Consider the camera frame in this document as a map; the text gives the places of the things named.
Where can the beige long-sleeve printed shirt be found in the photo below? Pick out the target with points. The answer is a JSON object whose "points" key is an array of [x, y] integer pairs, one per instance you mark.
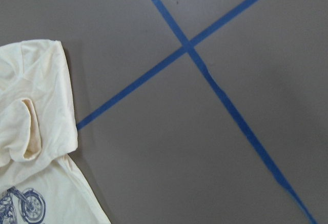
{"points": [[40, 183]]}

